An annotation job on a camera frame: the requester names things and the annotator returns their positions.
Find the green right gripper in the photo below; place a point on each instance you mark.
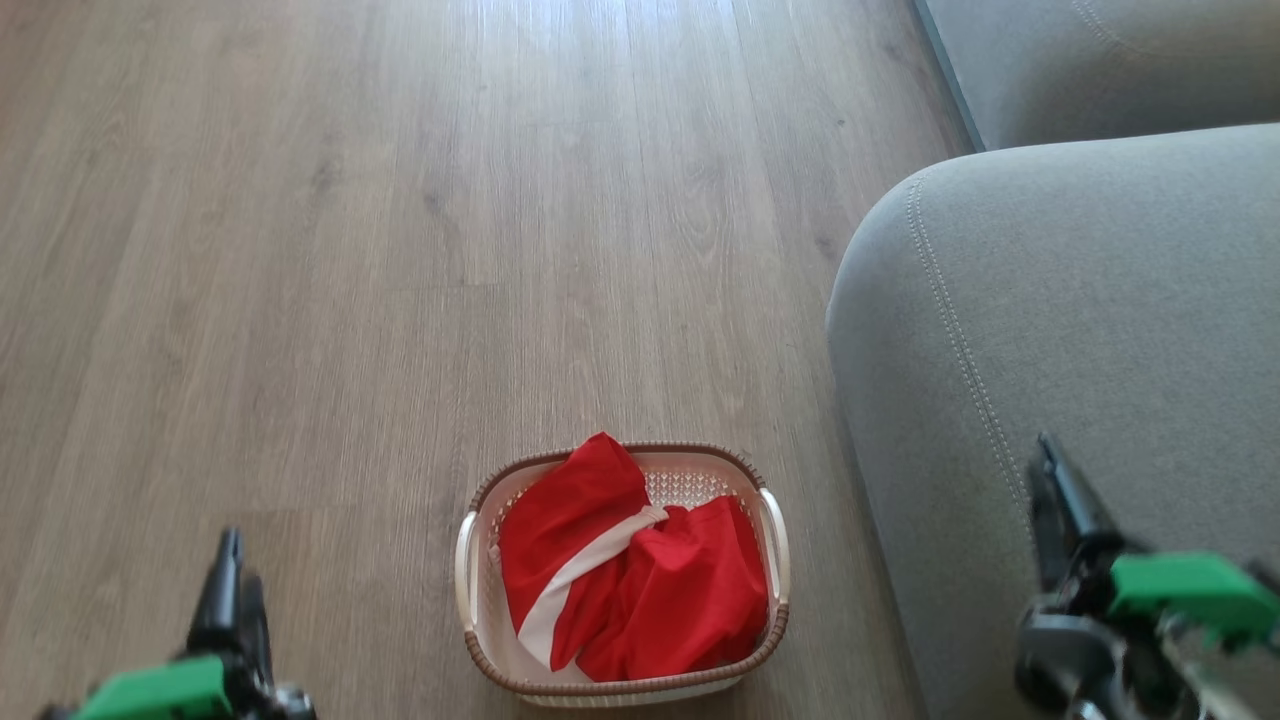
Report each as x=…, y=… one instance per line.
x=1190, y=590

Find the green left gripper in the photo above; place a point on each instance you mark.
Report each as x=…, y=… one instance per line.
x=160, y=692

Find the red garment with white trim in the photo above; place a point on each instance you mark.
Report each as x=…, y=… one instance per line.
x=560, y=520

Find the plain red garment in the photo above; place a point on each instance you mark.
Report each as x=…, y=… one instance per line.
x=690, y=590

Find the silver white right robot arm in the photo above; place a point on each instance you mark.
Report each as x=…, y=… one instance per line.
x=1230, y=690

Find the grey fabric sofa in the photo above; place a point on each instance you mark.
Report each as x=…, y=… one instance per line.
x=1080, y=300

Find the white brown-rimmed laundry basket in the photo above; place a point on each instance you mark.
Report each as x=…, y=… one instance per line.
x=480, y=600

